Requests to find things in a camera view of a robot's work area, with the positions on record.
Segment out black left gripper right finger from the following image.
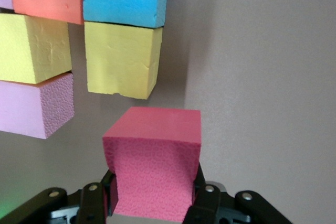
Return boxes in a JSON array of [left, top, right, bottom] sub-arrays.
[[183, 163, 229, 224]]

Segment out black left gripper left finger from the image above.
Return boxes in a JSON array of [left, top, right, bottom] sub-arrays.
[[78, 169, 118, 224]]

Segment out red foam block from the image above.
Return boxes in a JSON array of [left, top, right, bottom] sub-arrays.
[[102, 106, 203, 223]]

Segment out yellow foam block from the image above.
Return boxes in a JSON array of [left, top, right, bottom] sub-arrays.
[[84, 21, 163, 101], [0, 13, 73, 85]]

